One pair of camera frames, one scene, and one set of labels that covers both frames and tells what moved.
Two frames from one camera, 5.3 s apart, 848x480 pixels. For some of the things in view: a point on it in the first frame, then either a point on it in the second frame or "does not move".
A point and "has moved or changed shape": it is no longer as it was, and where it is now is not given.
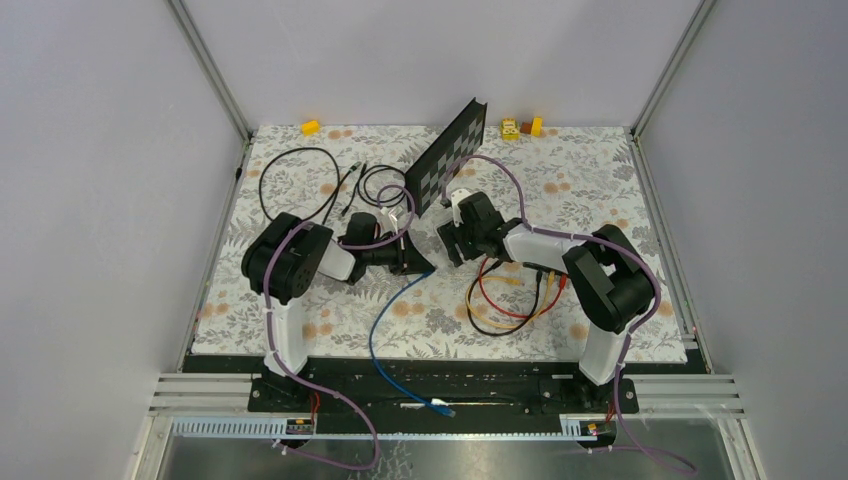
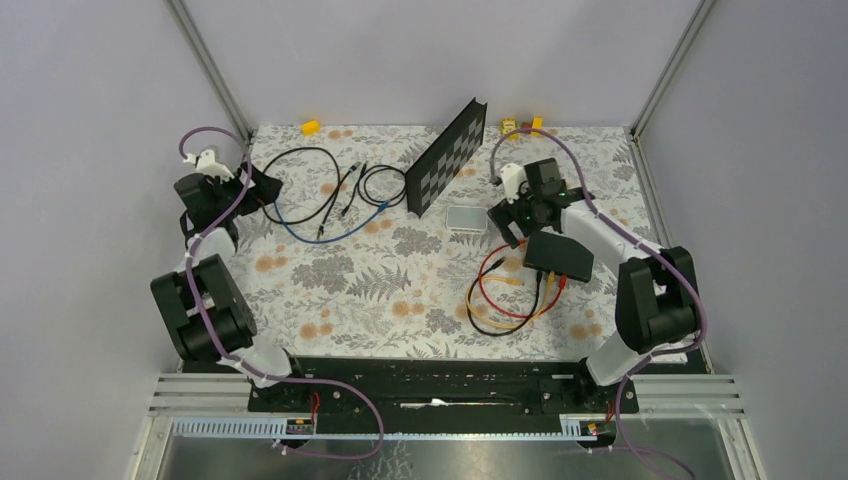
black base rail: x=442 y=386 does not move
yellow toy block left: x=310 y=127 does not move
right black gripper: x=448 y=234 to x=504 y=213
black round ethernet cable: x=390 y=167 does not move
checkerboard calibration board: x=462 y=139 does not move
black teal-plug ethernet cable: x=335 y=190 does not move
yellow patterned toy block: x=510 y=129 does not move
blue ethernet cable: x=372 y=355 has moved or changed shape
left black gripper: x=407 y=258 to x=265 y=191
